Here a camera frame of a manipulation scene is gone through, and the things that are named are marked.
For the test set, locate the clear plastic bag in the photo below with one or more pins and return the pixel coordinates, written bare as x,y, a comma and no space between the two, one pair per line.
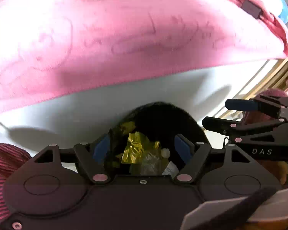
148,164

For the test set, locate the dark rectangular box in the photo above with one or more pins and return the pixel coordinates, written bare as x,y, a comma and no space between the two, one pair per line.
252,9

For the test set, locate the black trash bag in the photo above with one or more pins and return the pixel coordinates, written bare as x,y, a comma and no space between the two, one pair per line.
163,119

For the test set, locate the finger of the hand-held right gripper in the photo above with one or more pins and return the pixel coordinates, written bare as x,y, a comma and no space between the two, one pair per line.
220,125
242,104

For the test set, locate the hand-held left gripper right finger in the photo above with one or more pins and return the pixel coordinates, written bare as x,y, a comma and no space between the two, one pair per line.
182,148

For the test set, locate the blue cat plush toy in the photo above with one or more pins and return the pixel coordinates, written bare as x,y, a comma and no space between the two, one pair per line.
268,0

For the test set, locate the pink rabbit print blanket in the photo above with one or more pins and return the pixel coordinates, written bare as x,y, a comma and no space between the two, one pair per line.
110,40

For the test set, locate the gold foil wrapper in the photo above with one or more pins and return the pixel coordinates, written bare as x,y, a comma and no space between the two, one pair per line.
136,146

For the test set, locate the white tissue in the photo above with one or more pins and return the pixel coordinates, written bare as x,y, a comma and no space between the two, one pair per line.
165,152

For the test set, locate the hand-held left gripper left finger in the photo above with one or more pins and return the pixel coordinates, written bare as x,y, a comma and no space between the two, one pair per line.
102,147

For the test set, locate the pink knit clothing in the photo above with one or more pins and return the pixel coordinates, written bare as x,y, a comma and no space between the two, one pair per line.
273,93

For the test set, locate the blue white wrapper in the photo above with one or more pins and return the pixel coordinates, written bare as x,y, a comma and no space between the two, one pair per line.
170,169

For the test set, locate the gold metal frame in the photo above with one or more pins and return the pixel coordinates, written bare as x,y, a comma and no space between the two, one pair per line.
268,76

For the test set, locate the pink striped clothing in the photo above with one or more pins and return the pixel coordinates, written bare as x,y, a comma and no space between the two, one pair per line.
4,172

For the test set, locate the grey and dark cloth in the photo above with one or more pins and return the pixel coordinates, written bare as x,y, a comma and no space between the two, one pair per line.
230,208

